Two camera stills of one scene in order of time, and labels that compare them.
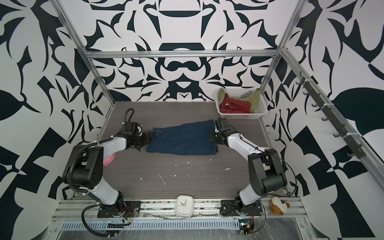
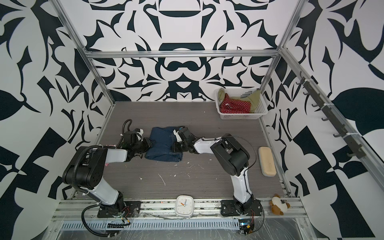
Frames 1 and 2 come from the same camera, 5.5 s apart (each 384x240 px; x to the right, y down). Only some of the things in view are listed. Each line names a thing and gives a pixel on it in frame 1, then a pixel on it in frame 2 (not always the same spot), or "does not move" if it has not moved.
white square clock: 184,206 does not move
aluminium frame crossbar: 181,54 does not move
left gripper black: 143,139 → 144,144
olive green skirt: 252,98 does not move
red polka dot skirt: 229,106 does not move
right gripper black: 211,137 → 176,149
